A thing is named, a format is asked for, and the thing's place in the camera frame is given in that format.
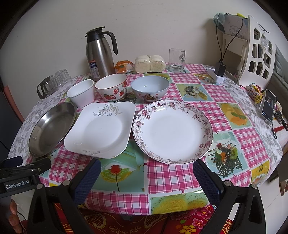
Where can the grey floral table cover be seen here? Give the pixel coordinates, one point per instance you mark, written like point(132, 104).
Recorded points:
point(258, 116)

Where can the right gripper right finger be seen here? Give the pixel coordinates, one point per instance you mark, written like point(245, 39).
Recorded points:
point(250, 215)

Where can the white square plate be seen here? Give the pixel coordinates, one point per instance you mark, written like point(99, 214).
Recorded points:
point(102, 130)

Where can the glass teapot black handle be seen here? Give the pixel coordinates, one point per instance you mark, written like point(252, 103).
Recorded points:
point(46, 87)

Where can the checkered picture tablecloth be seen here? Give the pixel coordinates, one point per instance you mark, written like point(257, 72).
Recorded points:
point(154, 173)

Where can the small glass cup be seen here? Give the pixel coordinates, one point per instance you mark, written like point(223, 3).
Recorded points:
point(65, 75)
point(58, 80)

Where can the floral rim round plate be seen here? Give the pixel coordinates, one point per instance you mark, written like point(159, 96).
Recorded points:
point(172, 132)

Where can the strawberry pattern bowl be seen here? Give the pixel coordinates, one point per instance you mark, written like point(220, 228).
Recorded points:
point(112, 87)

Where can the stainless steel thermos jug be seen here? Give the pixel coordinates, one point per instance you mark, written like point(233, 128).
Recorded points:
point(98, 53)

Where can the glass mug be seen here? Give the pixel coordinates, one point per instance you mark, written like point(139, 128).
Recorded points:
point(177, 60)

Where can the black power adapter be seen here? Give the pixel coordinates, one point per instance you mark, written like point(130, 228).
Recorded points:
point(219, 69)

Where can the smartphone on stand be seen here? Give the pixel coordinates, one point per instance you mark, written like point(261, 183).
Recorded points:
point(267, 106)

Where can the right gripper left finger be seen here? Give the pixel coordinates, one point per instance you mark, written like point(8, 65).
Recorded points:
point(43, 217)

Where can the orange snack packet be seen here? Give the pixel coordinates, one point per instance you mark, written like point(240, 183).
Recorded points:
point(124, 66)

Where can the colourful snack packet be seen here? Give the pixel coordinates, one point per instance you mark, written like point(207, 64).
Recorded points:
point(254, 93)

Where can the stainless steel round plate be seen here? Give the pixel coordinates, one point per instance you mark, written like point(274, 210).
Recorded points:
point(49, 132)

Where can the light blue bowl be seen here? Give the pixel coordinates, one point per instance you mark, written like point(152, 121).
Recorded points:
point(150, 88)

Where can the person's left hand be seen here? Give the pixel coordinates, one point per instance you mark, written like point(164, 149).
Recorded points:
point(13, 218)

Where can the white square bowl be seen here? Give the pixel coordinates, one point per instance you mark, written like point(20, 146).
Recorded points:
point(82, 93)

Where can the red floral chair cushion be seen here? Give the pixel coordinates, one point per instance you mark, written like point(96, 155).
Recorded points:
point(192, 221)

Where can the bag of steamed buns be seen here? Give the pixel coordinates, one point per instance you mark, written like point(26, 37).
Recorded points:
point(145, 64)

